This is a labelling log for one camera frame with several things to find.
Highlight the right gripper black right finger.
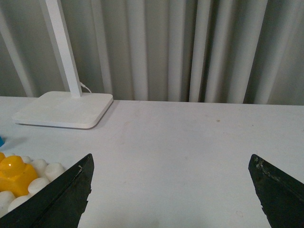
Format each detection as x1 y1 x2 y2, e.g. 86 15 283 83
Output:
248 154 304 228

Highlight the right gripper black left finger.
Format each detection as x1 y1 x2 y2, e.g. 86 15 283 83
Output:
0 154 94 228

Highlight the yellow two-stud toy block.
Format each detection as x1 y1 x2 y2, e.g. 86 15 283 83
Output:
0 152 38 198

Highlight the blue three-stud toy block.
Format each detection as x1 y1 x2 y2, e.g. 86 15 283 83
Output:
0 137 4 147

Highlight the white desk lamp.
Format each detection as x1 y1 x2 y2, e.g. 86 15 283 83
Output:
12 0 114 129

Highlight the grey pleated curtain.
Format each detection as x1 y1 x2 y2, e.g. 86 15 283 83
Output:
0 0 304 106

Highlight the white studded base plate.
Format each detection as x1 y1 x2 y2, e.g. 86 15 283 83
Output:
0 153 65 217

